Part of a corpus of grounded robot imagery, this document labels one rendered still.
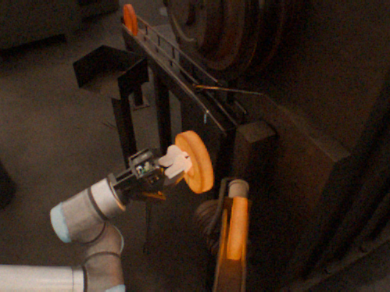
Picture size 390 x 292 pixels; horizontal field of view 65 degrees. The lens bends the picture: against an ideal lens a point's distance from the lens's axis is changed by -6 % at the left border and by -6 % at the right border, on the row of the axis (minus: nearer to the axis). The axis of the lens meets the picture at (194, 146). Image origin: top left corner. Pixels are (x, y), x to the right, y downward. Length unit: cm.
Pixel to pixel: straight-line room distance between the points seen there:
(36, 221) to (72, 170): 38
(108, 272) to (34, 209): 117
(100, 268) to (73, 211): 15
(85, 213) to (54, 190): 121
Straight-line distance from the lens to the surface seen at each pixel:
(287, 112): 93
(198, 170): 76
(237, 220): 78
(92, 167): 201
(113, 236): 88
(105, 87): 154
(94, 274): 80
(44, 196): 197
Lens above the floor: 143
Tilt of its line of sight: 44 degrees down
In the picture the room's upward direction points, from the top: straight up
